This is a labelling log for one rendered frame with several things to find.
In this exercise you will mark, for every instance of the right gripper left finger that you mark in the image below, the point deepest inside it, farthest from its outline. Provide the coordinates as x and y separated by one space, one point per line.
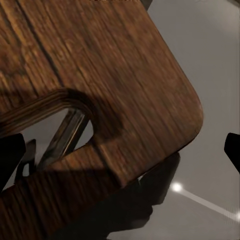
12 150

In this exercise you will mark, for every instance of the cutting board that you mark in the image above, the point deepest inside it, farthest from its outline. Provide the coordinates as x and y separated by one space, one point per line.
109 55

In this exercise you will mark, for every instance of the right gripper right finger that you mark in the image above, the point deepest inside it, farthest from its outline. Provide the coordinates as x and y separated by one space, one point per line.
232 149

